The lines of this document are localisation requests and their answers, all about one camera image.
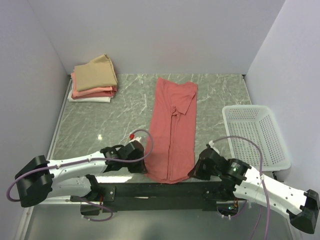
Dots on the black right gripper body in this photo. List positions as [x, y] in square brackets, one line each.
[207, 172]

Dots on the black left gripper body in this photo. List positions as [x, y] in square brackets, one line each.
[135, 167]

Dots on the red t-shirt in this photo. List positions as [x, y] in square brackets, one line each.
[171, 147]

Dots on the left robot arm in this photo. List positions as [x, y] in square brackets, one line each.
[41, 179]

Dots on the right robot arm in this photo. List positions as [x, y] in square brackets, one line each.
[244, 181]

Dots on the black base beam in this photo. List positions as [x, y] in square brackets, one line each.
[147, 196]

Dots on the folded white t-shirt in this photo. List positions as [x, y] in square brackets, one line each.
[90, 99]

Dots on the white plastic basket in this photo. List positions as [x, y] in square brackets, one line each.
[257, 124]

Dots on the folded pink t-shirt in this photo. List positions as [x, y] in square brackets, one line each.
[96, 92]

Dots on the folded tan t-shirt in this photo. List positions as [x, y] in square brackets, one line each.
[97, 73]

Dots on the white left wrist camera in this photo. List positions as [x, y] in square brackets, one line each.
[134, 138]

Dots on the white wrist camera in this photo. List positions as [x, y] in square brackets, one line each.
[211, 145]
[134, 138]

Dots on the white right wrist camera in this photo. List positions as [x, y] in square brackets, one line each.
[211, 145]

